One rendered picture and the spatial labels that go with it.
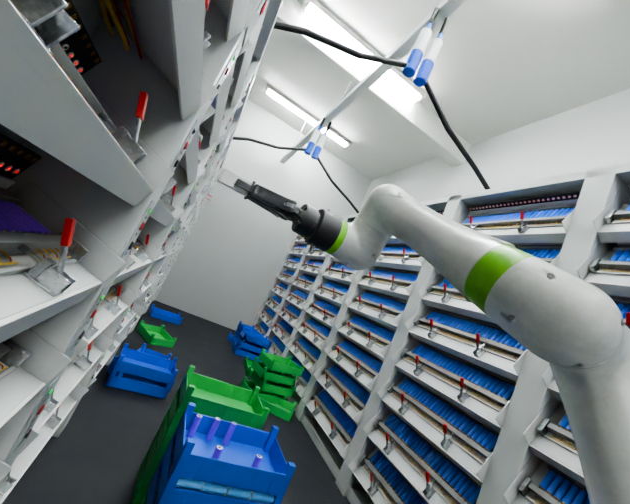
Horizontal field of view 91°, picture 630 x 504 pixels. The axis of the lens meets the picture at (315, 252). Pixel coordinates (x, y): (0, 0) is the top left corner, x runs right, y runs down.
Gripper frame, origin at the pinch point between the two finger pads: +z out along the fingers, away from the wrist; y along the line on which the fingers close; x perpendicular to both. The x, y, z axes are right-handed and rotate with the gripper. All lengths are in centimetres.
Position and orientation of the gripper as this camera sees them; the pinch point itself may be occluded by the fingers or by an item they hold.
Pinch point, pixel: (234, 182)
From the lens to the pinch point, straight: 72.4
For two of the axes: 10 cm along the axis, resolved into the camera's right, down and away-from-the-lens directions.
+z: -8.4, -4.3, -3.4
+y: -3.7, 0.0, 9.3
